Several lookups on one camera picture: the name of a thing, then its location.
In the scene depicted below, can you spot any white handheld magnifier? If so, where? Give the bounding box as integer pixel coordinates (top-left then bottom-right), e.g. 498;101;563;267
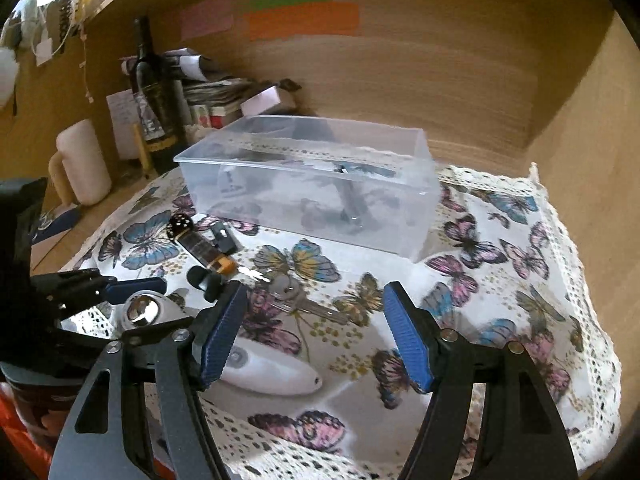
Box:
110;290;323;396

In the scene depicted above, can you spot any black round dice ball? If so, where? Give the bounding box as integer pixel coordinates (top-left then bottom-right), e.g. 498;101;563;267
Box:
166;212;194;240

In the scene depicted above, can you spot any silver metal cylinder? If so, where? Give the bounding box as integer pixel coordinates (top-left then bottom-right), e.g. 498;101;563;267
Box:
334;164;369;232

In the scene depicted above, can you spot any cream ceramic mug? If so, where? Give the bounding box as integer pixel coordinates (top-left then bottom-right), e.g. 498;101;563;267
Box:
48;119;112;206

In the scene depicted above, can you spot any black small clip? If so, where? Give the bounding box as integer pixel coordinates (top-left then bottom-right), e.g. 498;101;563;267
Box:
186;266;227;304

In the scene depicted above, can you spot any butterfly print lace cloth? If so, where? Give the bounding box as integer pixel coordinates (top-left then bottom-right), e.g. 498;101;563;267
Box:
60;161;624;480

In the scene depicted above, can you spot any white paper note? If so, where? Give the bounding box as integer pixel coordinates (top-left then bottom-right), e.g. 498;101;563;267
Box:
106;89;140;160

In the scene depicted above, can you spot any dark wine bottle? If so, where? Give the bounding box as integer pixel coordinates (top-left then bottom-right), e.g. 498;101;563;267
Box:
130;16;186;174

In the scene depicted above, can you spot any white fluffy pompom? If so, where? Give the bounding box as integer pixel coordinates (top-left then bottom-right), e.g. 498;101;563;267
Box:
0;47;20;108

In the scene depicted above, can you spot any stack of books and magazines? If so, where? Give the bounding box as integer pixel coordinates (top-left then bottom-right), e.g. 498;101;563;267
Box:
119;46;262;131

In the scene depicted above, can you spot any small white cardboard box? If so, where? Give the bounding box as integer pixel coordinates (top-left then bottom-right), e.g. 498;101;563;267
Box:
241;86;296;116

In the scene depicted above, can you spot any clear plastic storage box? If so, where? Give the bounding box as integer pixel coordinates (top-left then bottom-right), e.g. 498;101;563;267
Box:
175;115;440;262

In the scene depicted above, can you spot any pink sticky note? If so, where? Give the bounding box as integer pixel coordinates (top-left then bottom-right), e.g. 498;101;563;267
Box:
180;0;234;40

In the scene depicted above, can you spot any orange sticky note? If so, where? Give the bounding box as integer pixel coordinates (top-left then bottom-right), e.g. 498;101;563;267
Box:
245;1;360;41

